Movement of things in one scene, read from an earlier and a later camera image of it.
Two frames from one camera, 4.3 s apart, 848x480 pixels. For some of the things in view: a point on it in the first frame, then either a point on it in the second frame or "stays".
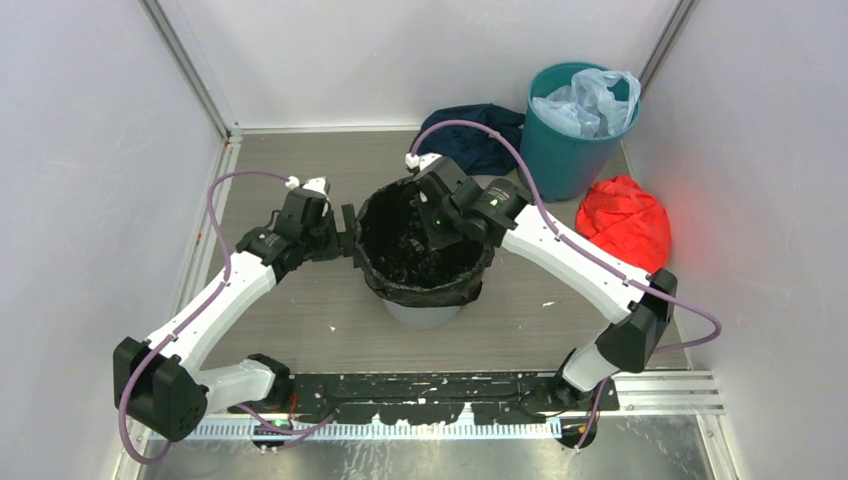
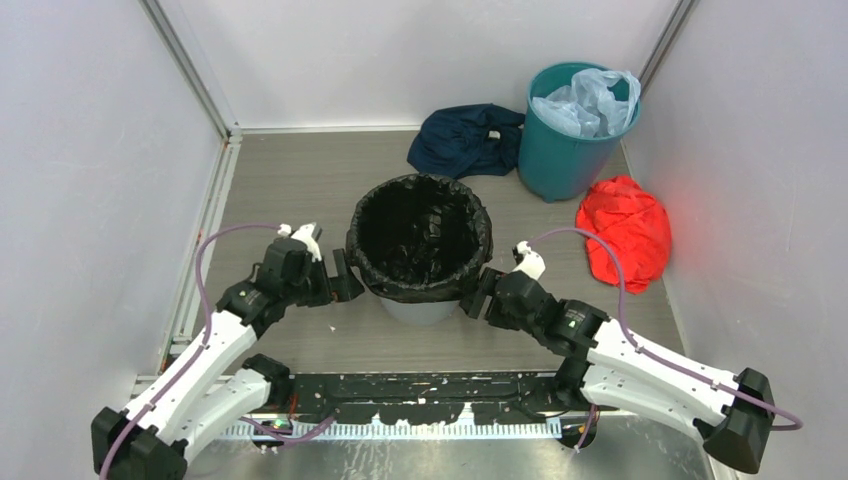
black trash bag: [394, 247] stays
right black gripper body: [439, 226] -> [501, 317]
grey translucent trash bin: [420, 316] stays
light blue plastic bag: [597, 103] stays
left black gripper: [332, 250] -> [347, 285]
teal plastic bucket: [565, 163] stays
